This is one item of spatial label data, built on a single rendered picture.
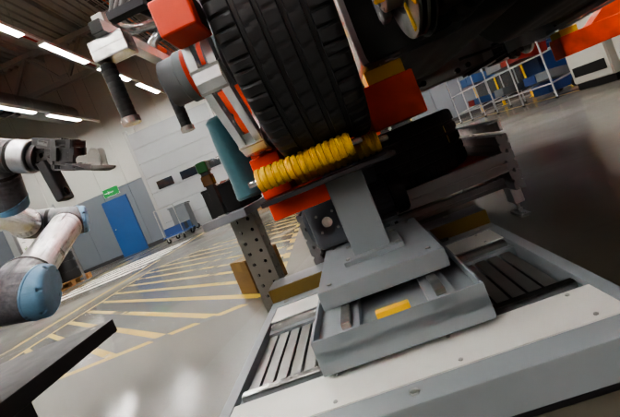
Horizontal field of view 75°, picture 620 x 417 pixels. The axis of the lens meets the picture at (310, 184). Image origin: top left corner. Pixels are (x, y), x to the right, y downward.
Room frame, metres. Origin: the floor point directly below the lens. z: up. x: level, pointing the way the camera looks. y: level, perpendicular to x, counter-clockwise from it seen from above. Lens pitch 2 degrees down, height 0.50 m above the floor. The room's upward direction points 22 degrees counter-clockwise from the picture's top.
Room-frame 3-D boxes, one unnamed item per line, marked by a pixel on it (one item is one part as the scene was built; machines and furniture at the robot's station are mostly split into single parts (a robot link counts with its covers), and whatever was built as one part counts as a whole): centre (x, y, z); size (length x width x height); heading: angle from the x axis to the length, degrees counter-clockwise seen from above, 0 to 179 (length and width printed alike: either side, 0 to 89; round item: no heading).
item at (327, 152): (0.97, -0.01, 0.51); 0.29 x 0.06 x 0.06; 83
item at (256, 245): (1.68, 0.31, 0.21); 0.10 x 0.10 x 0.42; 83
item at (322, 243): (1.33, -0.15, 0.26); 0.42 x 0.18 x 0.35; 83
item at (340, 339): (1.02, -0.08, 0.13); 0.50 x 0.36 x 0.10; 173
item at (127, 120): (0.96, 0.33, 0.83); 0.04 x 0.04 x 0.16
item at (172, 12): (0.79, 0.11, 0.85); 0.09 x 0.08 x 0.07; 173
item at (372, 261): (1.08, -0.09, 0.32); 0.40 x 0.30 x 0.28; 173
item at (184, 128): (1.29, 0.29, 0.83); 0.04 x 0.04 x 0.16
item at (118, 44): (0.95, 0.30, 0.93); 0.09 x 0.05 x 0.05; 83
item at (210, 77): (1.10, 0.08, 0.85); 0.54 x 0.07 x 0.54; 173
